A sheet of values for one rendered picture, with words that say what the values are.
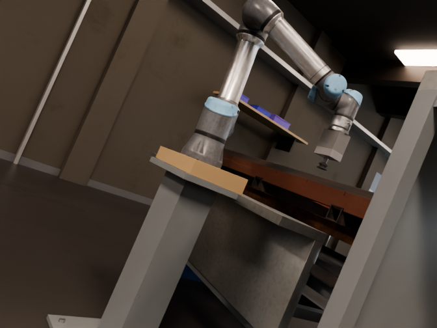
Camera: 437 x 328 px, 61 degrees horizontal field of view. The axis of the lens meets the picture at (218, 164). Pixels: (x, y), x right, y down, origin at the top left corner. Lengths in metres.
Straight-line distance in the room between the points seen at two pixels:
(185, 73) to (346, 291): 4.26
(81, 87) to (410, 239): 3.83
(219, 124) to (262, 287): 0.57
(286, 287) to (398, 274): 0.46
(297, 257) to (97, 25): 3.60
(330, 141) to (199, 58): 3.61
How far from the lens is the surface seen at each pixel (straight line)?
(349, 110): 1.48
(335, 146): 1.44
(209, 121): 1.26
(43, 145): 4.30
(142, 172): 4.71
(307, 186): 1.35
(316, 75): 1.35
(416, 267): 0.92
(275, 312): 1.27
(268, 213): 1.14
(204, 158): 1.24
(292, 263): 1.25
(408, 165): 0.74
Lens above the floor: 0.72
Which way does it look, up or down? 1 degrees up
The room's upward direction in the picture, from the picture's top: 24 degrees clockwise
